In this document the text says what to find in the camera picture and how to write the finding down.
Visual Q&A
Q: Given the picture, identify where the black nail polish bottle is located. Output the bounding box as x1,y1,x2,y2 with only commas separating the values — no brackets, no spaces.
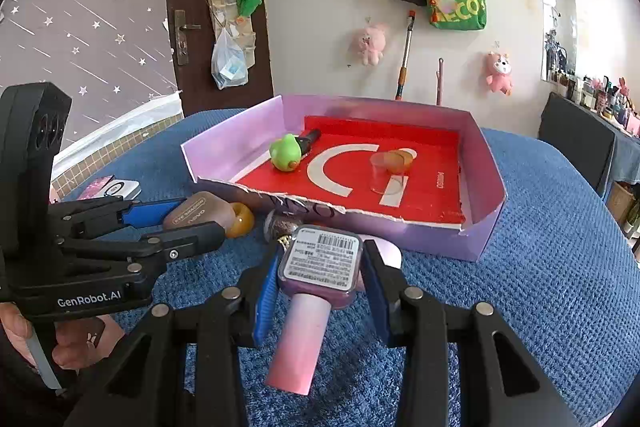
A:
297,128,322,155

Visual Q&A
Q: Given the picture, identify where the brown door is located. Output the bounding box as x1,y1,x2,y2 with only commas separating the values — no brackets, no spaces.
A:
166,0,275,118

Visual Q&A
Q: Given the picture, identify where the pink nail polish bottle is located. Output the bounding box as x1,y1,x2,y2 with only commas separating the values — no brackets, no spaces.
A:
265,225,364,395

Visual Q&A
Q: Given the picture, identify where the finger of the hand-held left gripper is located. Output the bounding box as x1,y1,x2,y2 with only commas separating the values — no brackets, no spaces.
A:
50,196,188,238
60,221,226,267

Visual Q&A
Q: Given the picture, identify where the green and yellow toy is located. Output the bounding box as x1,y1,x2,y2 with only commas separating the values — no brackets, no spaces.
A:
269,133,303,172

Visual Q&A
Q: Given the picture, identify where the hanging clear plastic bag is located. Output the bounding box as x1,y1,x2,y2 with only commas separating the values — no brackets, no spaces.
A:
211,29,249,90

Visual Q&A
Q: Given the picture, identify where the glitter nail polish bottle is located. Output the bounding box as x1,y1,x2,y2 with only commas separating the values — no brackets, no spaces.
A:
263,208,313,240

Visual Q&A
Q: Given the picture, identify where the smartphone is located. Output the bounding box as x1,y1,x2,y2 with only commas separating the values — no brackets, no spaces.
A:
77,176,117,200

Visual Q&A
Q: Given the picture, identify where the pink bear plush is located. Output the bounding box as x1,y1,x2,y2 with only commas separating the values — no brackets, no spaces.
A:
482,52,513,95

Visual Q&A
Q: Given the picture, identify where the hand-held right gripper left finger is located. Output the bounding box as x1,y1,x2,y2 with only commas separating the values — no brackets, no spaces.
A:
65,252,283,427

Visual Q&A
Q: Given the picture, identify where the metal door handle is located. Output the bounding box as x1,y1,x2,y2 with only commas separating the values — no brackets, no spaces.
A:
174,9,202,66

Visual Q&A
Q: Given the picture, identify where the starry grey curtain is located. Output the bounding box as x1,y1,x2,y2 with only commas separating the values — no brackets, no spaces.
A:
0,0,183,148

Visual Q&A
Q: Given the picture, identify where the clear plastic cup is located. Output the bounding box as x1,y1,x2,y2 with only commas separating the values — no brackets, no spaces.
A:
370,152,407,195

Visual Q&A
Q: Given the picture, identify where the cluttered side table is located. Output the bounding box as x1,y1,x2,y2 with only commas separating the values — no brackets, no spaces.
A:
547,74,640,135

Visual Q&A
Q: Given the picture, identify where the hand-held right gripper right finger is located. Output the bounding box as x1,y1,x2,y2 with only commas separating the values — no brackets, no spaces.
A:
362,239,581,427

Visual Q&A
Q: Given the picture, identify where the black panel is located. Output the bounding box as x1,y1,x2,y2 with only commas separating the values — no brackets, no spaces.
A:
537,92,616,198

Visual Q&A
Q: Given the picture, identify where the blue towel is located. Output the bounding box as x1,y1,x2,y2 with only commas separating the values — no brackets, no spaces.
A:
60,108,640,427

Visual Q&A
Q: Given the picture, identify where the white power bank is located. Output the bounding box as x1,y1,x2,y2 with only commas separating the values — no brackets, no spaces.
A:
102,179,142,200

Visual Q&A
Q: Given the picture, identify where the blue tablecloth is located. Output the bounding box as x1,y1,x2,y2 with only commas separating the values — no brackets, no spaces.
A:
607,127,640,185

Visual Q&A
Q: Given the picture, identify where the red board with white crescent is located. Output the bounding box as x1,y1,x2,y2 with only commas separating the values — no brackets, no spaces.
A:
235,116,463,225

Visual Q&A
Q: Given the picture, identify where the purple cardboard box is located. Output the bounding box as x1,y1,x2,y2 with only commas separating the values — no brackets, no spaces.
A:
181,94,506,263

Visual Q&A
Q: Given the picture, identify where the person's left hand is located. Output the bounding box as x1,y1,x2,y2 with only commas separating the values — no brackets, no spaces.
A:
0,302,126,373

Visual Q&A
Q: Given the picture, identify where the silver and orange pole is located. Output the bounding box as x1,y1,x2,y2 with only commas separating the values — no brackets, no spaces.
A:
395,10,417,101

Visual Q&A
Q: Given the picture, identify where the brown eyeshadow case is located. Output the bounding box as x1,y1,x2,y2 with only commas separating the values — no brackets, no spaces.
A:
162,191,236,233

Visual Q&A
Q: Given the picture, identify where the wall mirror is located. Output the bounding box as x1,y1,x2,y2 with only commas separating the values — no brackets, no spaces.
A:
536,0,578,82

